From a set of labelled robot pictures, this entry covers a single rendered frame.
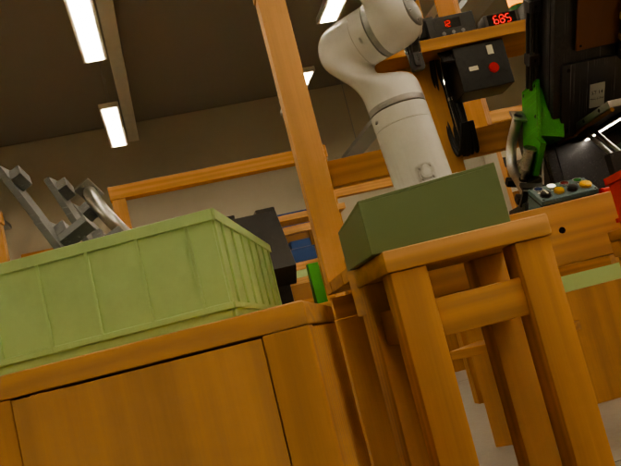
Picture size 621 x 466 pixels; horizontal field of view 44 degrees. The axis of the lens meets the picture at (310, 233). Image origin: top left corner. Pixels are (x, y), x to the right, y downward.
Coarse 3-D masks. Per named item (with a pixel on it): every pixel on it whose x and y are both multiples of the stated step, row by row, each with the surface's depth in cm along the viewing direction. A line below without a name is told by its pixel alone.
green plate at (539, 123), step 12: (528, 96) 222; (540, 96) 215; (528, 108) 221; (540, 108) 215; (528, 120) 221; (540, 120) 214; (552, 120) 216; (528, 132) 221; (540, 132) 214; (552, 132) 215; (564, 132) 215; (528, 144) 220; (552, 144) 224
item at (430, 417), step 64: (512, 256) 143; (384, 320) 157; (448, 320) 139; (512, 320) 164; (384, 384) 164; (448, 384) 136; (512, 384) 162; (576, 384) 138; (448, 448) 134; (576, 448) 137
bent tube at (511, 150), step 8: (512, 112) 225; (520, 112) 225; (512, 120) 224; (520, 120) 221; (512, 128) 225; (512, 136) 226; (512, 144) 227; (512, 152) 227; (512, 160) 227; (512, 168) 225; (512, 176) 223; (520, 176) 220; (520, 192) 215
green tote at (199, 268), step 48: (96, 240) 118; (144, 240) 118; (192, 240) 117; (240, 240) 139; (0, 288) 119; (48, 288) 119; (96, 288) 118; (144, 288) 117; (192, 288) 117; (240, 288) 126; (0, 336) 118; (48, 336) 118; (96, 336) 117; (144, 336) 116
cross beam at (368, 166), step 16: (480, 128) 261; (496, 128) 262; (480, 144) 260; (496, 144) 261; (336, 160) 256; (352, 160) 256; (368, 160) 256; (336, 176) 255; (352, 176) 255; (368, 176) 256; (384, 176) 257
